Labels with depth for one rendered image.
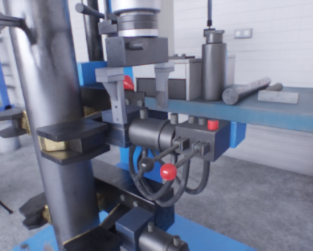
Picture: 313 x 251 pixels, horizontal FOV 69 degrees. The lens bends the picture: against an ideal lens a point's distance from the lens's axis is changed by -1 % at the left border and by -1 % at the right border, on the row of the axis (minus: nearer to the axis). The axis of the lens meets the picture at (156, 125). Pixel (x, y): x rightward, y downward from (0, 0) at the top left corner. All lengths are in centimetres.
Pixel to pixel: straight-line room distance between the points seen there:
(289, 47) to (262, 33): 28
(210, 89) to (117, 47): 39
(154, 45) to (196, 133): 27
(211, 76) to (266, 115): 19
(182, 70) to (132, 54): 34
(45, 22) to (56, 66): 14
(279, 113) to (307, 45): 183
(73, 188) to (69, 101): 36
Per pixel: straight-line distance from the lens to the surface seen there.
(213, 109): 71
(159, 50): 48
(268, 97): 75
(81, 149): 75
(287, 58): 247
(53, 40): 90
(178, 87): 76
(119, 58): 42
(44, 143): 82
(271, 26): 251
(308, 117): 65
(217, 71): 72
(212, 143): 61
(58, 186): 103
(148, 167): 51
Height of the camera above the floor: 122
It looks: 18 degrees down
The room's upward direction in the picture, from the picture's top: 3 degrees counter-clockwise
